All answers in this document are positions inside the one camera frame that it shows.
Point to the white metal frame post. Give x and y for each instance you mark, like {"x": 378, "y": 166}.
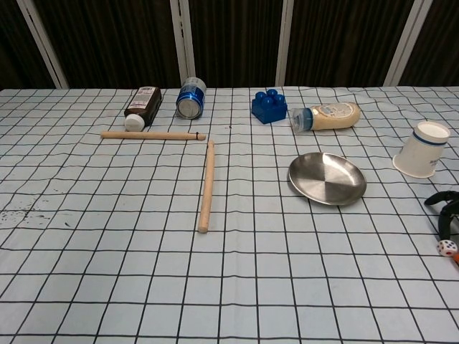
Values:
{"x": 285, "y": 43}
{"x": 43, "y": 46}
{"x": 182, "y": 43}
{"x": 405, "y": 43}

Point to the silver metal plate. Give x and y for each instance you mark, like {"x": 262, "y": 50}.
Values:
{"x": 322, "y": 179}

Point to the blue toy building block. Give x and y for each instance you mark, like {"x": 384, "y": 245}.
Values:
{"x": 267, "y": 111}

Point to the white die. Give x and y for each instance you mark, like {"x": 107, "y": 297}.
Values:
{"x": 446, "y": 248}

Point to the blue drink can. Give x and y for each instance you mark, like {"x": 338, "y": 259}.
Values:
{"x": 190, "y": 100}

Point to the mayonnaise squeeze bottle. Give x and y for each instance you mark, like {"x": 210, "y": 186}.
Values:
{"x": 333, "y": 116}

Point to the light blue checked tablecloth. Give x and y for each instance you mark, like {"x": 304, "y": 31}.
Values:
{"x": 251, "y": 268}

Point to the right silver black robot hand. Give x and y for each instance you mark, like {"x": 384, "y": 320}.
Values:
{"x": 450, "y": 215}

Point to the white paper cup blue stripe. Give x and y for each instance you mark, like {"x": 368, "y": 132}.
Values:
{"x": 416, "y": 154}

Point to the wooden stick with black band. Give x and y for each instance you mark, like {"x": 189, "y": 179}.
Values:
{"x": 150, "y": 135}

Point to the brown bottle white cap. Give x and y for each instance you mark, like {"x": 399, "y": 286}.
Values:
{"x": 143, "y": 104}

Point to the plain wooden stick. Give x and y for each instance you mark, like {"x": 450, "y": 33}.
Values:
{"x": 207, "y": 186}

